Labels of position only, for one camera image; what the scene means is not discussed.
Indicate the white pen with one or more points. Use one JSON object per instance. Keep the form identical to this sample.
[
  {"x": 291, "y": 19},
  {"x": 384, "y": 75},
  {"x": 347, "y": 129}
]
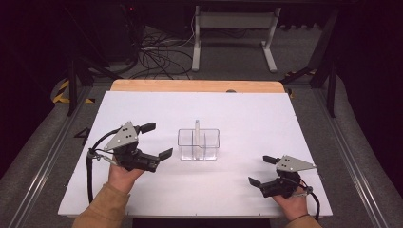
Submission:
[{"x": 197, "y": 133}]

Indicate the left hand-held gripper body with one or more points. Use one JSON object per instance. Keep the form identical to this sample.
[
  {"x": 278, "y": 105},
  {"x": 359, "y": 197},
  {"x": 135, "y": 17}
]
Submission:
[{"x": 122, "y": 137}]

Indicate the white metal frame stand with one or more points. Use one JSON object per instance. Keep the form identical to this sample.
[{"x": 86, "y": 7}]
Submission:
[{"x": 234, "y": 20}]

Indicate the aluminium floor rail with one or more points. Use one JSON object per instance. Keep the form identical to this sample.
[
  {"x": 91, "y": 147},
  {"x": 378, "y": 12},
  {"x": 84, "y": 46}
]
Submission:
[
  {"x": 351, "y": 158},
  {"x": 47, "y": 161}
]

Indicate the clear acrylic pen holder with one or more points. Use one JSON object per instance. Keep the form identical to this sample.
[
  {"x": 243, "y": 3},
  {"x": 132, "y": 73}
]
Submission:
[{"x": 190, "y": 148}]

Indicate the yellow black floor tape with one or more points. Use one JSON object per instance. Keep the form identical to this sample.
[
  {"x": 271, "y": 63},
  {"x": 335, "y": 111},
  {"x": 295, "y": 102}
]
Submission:
[{"x": 61, "y": 93}]

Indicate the person's right hand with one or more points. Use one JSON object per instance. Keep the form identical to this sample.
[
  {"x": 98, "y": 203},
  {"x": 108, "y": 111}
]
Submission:
[{"x": 293, "y": 205}]

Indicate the person's left hand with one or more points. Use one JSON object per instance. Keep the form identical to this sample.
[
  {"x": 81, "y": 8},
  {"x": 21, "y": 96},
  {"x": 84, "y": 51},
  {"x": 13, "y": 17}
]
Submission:
[{"x": 122, "y": 178}]

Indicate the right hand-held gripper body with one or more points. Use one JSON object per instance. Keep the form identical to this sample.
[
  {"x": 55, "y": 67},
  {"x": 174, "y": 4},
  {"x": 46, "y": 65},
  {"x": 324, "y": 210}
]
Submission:
[{"x": 280, "y": 186}]

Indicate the black metal stand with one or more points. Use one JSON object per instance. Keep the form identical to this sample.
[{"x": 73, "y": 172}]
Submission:
[
  {"x": 331, "y": 88},
  {"x": 72, "y": 85}
]

